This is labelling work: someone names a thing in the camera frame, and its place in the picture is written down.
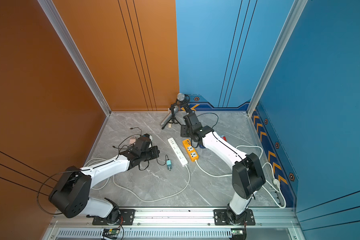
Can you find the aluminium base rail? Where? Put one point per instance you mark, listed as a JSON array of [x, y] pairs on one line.
[[207, 223]]

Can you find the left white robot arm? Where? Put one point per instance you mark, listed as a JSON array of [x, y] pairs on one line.
[[71, 194]]

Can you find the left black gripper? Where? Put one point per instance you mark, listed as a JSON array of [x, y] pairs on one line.
[[156, 151]]

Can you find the yellow power strip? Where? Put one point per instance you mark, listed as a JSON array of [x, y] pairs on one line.
[[190, 150]]

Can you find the black cable black shaver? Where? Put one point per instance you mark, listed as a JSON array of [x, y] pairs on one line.
[[162, 162]]

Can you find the black tripod stand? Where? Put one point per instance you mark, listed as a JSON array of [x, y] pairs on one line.
[[174, 120]]

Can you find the teal charger white strip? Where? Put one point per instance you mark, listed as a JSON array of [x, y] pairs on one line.
[[169, 165]]

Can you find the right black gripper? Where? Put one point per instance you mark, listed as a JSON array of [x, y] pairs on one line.
[[183, 130]]

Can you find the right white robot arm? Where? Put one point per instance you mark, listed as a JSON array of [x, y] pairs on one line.
[[247, 174]]

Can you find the white power strip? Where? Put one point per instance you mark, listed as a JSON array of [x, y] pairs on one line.
[[181, 157]]

